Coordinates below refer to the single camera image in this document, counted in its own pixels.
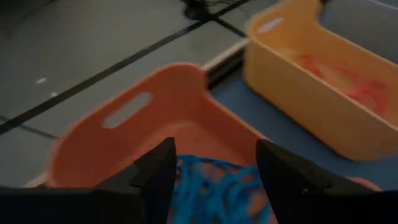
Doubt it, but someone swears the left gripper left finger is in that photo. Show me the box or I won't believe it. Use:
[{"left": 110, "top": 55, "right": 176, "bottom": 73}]
[{"left": 93, "top": 136, "right": 178, "bottom": 224}]

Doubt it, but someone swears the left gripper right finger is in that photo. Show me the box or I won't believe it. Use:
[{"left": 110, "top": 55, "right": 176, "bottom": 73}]
[{"left": 255, "top": 138, "right": 374, "bottom": 224}]

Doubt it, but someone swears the orange rubber band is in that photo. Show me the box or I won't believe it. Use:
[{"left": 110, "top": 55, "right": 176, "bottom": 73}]
[
  {"left": 337, "top": 65, "right": 390, "bottom": 119},
  {"left": 297, "top": 52, "right": 328, "bottom": 80}
]

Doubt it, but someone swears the orange plastic basket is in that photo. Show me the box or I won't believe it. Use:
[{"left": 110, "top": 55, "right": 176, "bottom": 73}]
[{"left": 45, "top": 62, "right": 384, "bottom": 224}]

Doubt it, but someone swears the yellow plastic basket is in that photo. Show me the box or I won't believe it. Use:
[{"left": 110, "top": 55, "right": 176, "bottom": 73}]
[{"left": 243, "top": 0, "right": 398, "bottom": 162}]

